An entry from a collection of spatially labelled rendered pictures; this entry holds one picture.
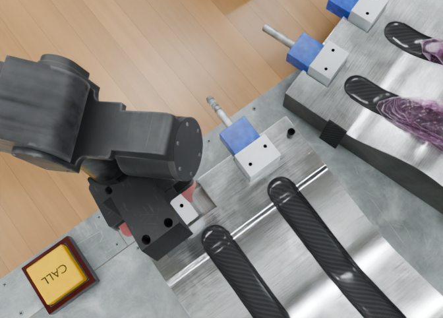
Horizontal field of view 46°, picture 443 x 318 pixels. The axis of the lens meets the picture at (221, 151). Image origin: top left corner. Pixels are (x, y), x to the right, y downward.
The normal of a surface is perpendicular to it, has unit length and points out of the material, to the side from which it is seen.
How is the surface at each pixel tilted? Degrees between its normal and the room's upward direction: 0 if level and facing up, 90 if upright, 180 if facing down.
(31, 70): 14
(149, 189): 21
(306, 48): 0
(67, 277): 0
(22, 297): 0
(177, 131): 71
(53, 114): 36
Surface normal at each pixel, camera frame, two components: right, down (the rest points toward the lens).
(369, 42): -0.04, -0.25
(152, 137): -0.35, -0.29
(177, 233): 0.51, 0.66
